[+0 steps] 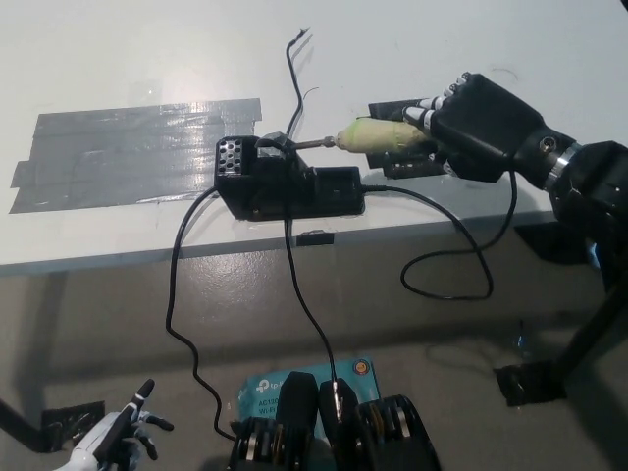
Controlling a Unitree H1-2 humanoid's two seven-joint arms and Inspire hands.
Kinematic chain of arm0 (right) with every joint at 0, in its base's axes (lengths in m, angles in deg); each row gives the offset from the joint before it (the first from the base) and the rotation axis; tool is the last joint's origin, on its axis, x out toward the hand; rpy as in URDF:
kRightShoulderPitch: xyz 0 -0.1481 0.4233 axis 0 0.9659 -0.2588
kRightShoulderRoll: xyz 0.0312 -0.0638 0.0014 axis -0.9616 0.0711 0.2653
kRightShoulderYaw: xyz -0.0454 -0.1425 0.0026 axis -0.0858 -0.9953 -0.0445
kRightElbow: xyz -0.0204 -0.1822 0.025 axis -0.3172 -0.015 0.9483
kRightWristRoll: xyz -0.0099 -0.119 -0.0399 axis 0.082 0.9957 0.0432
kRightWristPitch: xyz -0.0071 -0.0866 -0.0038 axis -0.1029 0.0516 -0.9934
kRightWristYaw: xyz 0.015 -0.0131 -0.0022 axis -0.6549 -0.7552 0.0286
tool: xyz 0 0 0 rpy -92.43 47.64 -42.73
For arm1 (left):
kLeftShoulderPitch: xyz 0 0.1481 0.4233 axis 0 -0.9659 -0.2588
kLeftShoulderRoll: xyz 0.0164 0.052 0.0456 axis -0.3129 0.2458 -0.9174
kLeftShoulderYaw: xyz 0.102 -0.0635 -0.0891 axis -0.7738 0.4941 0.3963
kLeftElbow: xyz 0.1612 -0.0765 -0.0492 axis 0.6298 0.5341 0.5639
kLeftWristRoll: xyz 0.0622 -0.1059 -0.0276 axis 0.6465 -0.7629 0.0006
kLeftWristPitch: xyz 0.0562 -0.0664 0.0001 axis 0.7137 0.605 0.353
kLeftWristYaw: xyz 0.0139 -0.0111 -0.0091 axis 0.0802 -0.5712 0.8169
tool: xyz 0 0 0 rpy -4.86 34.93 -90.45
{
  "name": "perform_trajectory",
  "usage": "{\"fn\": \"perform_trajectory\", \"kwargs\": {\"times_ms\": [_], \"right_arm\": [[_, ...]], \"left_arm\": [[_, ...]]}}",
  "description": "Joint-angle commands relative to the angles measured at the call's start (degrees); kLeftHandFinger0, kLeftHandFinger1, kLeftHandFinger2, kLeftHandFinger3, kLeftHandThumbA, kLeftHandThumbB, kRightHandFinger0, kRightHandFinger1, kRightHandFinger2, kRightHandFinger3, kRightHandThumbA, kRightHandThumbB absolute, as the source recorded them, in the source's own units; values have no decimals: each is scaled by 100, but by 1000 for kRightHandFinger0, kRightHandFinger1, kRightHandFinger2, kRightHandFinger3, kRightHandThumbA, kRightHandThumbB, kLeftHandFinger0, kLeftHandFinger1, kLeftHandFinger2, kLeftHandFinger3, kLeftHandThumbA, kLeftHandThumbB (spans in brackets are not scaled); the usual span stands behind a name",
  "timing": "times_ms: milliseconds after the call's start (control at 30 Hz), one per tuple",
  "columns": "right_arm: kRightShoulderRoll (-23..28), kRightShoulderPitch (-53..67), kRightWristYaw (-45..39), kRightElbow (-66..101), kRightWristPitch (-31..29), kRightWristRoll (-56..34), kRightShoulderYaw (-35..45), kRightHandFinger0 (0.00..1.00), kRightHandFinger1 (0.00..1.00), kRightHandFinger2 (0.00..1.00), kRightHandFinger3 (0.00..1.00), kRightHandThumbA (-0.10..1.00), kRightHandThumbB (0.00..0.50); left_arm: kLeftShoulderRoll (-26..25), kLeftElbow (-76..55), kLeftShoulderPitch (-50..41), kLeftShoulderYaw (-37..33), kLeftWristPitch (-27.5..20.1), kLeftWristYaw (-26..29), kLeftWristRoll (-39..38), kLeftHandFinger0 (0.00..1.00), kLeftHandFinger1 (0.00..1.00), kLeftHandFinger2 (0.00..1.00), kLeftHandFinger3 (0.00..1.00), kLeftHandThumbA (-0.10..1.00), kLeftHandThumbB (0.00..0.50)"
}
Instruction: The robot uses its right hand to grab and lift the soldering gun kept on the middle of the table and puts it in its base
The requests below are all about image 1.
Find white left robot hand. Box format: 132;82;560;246
66;378;176;471

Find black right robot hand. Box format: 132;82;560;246
401;71;578;191

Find tape-wrapped soldering iron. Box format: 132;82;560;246
293;117;433;154

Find black robot torso blocks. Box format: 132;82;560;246
229;371;441;471

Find black soldering station base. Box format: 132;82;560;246
215;131;365;223

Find black floor tape patch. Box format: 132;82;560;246
493;360;568;407
41;400;107;452

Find black stand leg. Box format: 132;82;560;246
551;274;628;389
0;397;45;450

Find black tape patch on tabletop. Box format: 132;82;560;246
367;99;443;181

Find teal TP-Link box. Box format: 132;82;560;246
237;357;383;438

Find small black tape strip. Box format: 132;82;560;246
296;230;335;247

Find black soldering iron cable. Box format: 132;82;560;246
360;169;519;300

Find black power cable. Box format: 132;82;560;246
165;188;239;441

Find thin black frayed-end cable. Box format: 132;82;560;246
285;26;344;389

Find grey duct tape patch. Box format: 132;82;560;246
8;97;264;215

